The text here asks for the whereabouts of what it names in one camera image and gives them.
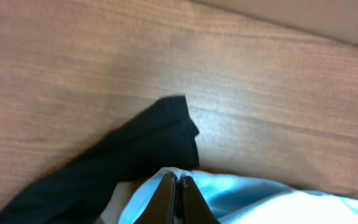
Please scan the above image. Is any light blue t-shirt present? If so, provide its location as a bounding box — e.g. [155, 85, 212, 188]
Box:
[119, 167, 358, 224]

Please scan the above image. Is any black t-shirt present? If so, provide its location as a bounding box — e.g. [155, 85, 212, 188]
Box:
[0, 96, 199, 224]

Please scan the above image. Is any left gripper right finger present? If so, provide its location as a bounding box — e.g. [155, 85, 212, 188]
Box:
[180, 176, 219, 224]

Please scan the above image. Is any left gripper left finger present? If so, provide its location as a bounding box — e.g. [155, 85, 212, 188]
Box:
[134, 173, 177, 224]

